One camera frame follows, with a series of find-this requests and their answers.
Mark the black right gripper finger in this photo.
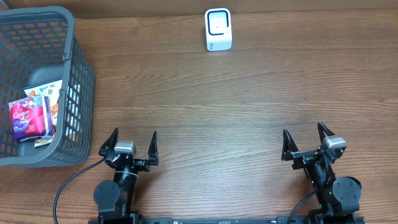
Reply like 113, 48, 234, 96
317, 121, 335, 145
282, 129, 299, 156

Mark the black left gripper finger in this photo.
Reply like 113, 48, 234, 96
148, 131, 159, 161
99, 128, 118, 152

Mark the yellow snack packet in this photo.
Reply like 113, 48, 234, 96
24, 78, 62, 147

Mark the red purple pad packet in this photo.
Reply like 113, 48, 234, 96
8, 95, 54, 141

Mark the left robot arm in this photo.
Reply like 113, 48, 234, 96
89, 129, 159, 224

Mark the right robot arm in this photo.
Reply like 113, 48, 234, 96
277, 122, 364, 223

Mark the grey plastic shopping basket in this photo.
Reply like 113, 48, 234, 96
1, 6, 95, 167

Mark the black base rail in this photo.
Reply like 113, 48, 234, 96
87, 215, 365, 224

